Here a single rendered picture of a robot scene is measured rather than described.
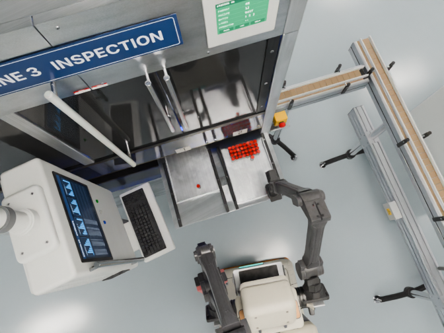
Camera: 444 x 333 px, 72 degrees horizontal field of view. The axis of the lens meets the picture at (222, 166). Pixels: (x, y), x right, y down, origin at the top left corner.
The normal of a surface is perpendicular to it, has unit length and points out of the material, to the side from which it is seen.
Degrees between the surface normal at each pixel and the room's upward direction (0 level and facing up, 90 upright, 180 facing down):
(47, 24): 90
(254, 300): 42
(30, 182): 0
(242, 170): 0
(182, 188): 0
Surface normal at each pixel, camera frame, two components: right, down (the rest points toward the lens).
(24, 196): -0.04, -0.25
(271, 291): -0.15, -0.83
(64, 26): 0.29, 0.92
